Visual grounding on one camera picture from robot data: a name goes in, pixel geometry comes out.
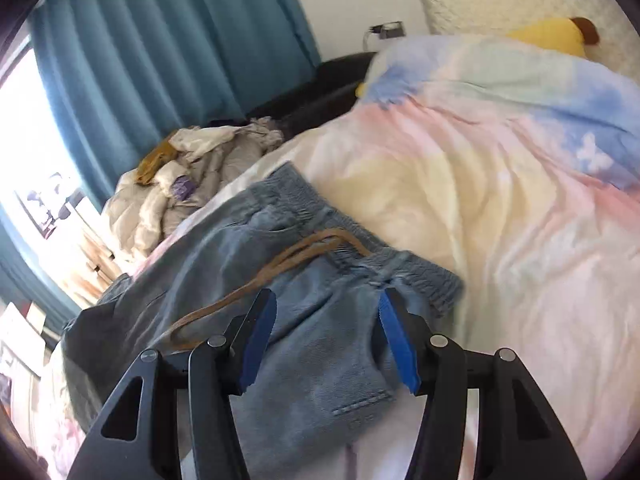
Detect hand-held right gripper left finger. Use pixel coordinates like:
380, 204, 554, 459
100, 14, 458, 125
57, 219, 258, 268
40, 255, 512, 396
67, 288, 278, 480

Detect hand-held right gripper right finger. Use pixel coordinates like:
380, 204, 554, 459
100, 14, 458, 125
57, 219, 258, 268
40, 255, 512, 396
377, 287, 588, 480

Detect blue denim pants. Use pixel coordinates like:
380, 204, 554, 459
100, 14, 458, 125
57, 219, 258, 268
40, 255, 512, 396
62, 161, 463, 480

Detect beige down jacket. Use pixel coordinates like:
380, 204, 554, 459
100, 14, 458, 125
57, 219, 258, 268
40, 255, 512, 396
102, 117, 287, 262

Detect pastel tie-dye blanket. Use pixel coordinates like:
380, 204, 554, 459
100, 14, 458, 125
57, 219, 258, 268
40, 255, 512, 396
37, 35, 640, 480

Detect wooden furniture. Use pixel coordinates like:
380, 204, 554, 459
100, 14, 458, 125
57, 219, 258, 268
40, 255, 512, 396
62, 200, 127, 307

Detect mustard yellow garment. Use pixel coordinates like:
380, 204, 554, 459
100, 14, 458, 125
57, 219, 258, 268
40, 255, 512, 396
136, 141, 179, 187

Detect blue curtain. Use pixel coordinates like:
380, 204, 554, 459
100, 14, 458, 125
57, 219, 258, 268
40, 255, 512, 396
0, 220, 81, 346
27, 0, 321, 211

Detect white papers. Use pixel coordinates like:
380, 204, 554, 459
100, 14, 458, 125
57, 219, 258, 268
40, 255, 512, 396
0, 301, 57, 377

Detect black leather chair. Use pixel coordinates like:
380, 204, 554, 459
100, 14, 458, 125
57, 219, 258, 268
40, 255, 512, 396
245, 52, 379, 136

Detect yellow plush toy brown tip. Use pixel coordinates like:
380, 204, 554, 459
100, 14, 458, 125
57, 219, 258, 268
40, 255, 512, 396
505, 16, 600, 58

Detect white textured pillow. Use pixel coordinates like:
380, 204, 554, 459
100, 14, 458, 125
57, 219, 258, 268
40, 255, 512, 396
417, 0, 636, 68

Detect wall socket with charger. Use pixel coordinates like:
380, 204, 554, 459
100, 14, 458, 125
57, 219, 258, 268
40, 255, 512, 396
362, 21, 405, 44

